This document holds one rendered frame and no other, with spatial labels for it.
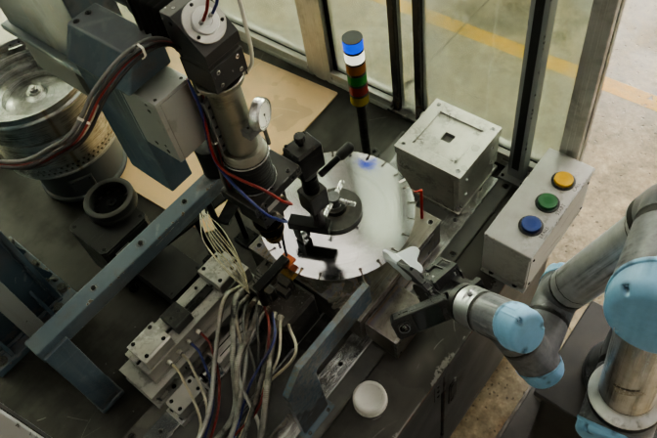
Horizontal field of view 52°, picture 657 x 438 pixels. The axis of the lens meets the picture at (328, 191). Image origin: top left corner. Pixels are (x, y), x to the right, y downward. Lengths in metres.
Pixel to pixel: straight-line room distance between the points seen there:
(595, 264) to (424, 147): 0.59
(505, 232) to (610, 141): 1.46
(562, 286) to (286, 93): 1.04
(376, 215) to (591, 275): 0.47
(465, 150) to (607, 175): 1.23
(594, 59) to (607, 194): 1.34
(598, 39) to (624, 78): 1.74
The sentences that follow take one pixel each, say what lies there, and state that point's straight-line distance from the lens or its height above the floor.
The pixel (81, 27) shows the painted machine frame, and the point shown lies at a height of 1.52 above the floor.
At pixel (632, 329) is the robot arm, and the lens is 0.90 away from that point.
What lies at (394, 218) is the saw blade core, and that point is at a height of 0.95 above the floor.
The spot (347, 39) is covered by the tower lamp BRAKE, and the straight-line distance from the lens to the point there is 1.46.
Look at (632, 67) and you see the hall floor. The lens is 3.16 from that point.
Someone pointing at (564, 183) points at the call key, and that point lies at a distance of 1.52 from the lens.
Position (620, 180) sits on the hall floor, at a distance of 2.73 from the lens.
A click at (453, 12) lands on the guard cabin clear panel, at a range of 1.53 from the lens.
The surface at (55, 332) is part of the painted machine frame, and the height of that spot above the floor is 1.05.
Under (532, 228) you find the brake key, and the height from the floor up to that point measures 0.91.
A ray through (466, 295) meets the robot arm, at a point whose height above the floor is 1.03.
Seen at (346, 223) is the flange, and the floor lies 0.96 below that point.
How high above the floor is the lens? 2.10
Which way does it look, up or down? 52 degrees down
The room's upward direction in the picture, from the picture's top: 12 degrees counter-clockwise
